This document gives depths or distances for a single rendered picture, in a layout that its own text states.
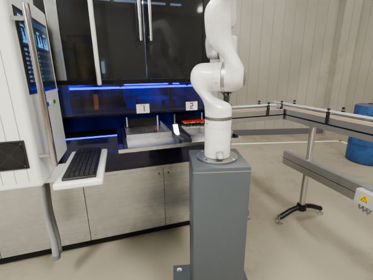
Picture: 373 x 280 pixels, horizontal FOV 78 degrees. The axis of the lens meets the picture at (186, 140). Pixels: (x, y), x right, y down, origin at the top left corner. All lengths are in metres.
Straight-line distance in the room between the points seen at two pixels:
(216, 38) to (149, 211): 1.33
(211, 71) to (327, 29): 4.51
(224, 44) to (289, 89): 4.15
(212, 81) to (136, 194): 1.07
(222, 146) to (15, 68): 0.84
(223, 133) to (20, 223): 1.44
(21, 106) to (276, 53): 4.42
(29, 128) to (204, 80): 0.70
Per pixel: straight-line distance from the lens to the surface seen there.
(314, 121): 1.96
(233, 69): 0.95
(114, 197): 1.75
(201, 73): 0.99
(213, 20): 0.93
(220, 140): 1.01
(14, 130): 1.07
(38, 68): 1.03
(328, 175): 1.98
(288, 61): 5.00
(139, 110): 1.56
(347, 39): 5.48
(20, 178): 1.13
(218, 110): 0.98
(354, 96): 5.81
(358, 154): 3.97
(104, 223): 1.86
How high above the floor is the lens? 1.24
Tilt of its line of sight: 16 degrees down
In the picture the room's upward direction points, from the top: 1 degrees counter-clockwise
